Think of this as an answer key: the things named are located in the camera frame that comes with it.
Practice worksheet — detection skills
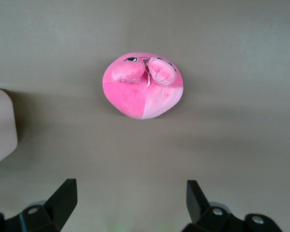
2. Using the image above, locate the pink plush toy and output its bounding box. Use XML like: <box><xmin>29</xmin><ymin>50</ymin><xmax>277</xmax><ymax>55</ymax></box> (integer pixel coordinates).
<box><xmin>102</xmin><ymin>54</ymin><xmax>186</xmax><ymax>121</ymax></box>

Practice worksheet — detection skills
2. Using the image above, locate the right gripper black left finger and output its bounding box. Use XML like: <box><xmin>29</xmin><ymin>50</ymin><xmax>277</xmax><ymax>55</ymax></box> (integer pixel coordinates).
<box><xmin>0</xmin><ymin>178</ymin><xmax>77</xmax><ymax>232</ymax></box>

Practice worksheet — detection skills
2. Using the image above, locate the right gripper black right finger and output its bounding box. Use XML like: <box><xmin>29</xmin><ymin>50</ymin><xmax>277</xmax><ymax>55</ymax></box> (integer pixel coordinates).
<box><xmin>182</xmin><ymin>180</ymin><xmax>283</xmax><ymax>232</ymax></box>

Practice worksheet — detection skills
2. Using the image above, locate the pink plastic box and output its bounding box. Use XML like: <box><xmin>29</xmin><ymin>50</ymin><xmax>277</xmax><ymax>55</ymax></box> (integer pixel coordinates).
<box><xmin>0</xmin><ymin>87</ymin><xmax>18</xmax><ymax>175</ymax></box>

